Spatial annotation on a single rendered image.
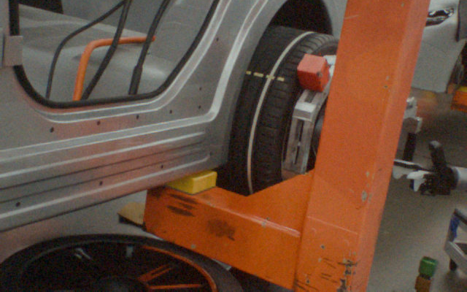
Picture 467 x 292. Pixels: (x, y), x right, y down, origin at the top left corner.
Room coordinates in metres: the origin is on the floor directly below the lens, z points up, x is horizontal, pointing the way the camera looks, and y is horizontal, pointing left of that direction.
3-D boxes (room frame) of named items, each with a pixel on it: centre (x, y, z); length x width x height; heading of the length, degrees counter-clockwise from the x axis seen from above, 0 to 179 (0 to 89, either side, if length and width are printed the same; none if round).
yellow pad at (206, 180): (1.97, 0.12, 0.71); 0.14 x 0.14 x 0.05; 62
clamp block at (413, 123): (2.31, -0.59, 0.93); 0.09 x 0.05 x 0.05; 62
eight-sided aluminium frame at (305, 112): (2.26, -0.33, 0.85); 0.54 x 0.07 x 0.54; 152
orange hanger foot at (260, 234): (1.89, -0.03, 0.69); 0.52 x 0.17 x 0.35; 62
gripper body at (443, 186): (2.06, -0.64, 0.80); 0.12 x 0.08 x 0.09; 107
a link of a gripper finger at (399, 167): (2.09, -0.53, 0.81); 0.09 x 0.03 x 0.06; 71
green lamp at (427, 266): (1.74, -0.58, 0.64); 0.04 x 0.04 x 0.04; 62
